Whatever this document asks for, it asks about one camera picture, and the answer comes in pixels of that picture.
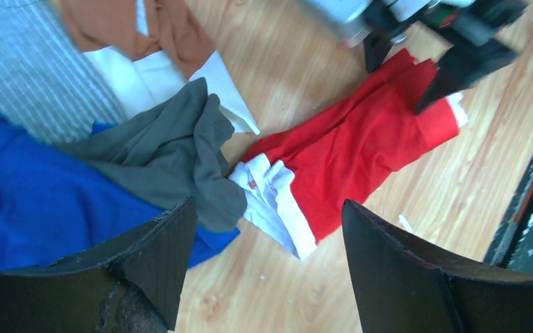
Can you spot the red underwear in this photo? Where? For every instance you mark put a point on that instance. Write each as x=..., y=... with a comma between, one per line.
x=296, y=181

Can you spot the brown underwear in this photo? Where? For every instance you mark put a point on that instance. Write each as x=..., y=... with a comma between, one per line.
x=172, y=27

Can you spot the grey-green underwear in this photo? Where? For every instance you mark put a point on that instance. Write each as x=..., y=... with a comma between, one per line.
x=170, y=152

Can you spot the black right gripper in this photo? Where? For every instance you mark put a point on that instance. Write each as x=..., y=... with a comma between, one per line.
x=460, y=67

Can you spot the blue underwear white waistband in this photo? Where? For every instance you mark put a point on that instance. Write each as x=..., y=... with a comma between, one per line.
x=53, y=204

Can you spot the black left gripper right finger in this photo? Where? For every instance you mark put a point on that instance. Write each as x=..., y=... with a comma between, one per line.
x=403, y=283

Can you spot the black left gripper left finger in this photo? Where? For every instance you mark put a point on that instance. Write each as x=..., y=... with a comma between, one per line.
x=131, y=283

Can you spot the grey striped underwear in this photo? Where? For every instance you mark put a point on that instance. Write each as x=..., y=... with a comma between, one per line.
x=47, y=85

